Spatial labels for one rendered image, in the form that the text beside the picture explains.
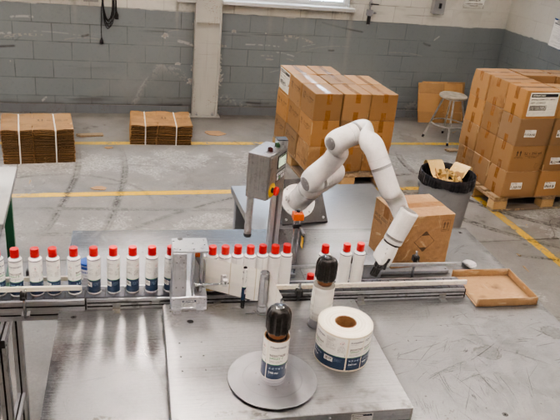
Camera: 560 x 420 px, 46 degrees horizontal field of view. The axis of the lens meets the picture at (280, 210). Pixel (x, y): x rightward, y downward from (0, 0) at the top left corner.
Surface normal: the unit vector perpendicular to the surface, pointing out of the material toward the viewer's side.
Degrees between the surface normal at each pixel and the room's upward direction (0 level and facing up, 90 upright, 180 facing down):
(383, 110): 90
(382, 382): 0
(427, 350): 0
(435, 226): 90
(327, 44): 90
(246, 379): 0
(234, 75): 90
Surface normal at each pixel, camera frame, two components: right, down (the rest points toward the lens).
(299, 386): 0.09, -0.91
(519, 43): -0.96, 0.03
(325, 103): 0.30, 0.41
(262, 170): -0.40, 0.35
